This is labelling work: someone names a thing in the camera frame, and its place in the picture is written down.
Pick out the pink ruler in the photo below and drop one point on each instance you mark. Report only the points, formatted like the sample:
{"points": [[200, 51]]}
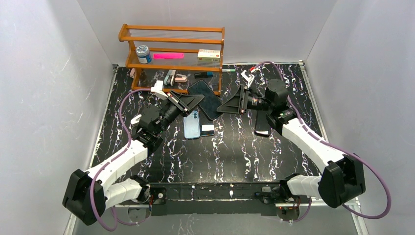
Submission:
{"points": [[168, 55]]}

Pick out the light blue phone case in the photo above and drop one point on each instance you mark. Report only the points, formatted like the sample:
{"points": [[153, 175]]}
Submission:
{"points": [[192, 126]]}

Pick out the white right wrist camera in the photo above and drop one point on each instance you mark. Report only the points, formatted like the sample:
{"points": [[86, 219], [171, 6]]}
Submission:
{"points": [[249, 76]]}

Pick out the grey blue stapler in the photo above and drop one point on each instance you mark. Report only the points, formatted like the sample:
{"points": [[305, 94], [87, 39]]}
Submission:
{"points": [[169, 78]]}

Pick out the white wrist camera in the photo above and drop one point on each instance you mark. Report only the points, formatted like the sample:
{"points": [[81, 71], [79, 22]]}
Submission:
{"points": [[157, 90], [249, 76]]}

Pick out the pink stapler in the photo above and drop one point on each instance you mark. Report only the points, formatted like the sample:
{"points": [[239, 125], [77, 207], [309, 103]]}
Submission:
{"points": [[179, 78]]}

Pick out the blue white jar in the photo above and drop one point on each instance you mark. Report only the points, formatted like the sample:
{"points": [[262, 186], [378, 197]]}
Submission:
{"points": [[143, 54]]}

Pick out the orange wooden shelf rack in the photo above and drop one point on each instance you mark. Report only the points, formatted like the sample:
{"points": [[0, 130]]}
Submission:
{"points": [[155, 50]]}

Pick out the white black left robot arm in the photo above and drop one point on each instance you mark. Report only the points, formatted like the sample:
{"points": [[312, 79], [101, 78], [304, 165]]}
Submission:
{"points": [[90, 193]]}

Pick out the blue black marker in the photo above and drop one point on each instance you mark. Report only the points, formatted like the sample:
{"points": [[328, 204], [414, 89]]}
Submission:
{"points": [[203, 74]]}

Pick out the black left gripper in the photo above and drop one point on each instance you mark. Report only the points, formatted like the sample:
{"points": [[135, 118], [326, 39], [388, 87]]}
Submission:
{"points": [[179, 102]]}

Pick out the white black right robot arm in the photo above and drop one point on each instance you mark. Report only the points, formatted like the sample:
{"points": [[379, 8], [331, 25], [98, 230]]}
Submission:
{"points": [[342, 175]]}

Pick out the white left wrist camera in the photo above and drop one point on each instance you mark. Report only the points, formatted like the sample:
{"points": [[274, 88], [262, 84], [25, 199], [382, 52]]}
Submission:
{"points": [[157, 90]]}

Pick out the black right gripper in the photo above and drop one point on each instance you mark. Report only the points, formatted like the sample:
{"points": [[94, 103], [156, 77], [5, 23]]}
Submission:
{"points": [[242, 101]]}

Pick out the white red box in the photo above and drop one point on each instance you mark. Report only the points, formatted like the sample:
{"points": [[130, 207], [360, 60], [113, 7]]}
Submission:
{"points": [[208, 55]]}

